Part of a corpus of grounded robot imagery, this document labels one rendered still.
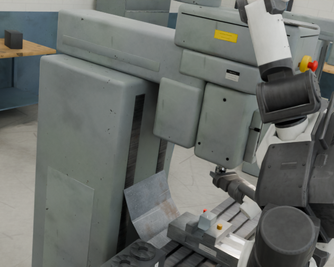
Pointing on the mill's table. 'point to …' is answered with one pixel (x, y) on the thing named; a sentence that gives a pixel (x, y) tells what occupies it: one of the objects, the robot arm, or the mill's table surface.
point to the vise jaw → (214, 237)
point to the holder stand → (138, 256)
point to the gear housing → (220, 71)
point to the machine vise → (202, 246)
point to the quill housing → (224, 125)
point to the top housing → (234, 34)
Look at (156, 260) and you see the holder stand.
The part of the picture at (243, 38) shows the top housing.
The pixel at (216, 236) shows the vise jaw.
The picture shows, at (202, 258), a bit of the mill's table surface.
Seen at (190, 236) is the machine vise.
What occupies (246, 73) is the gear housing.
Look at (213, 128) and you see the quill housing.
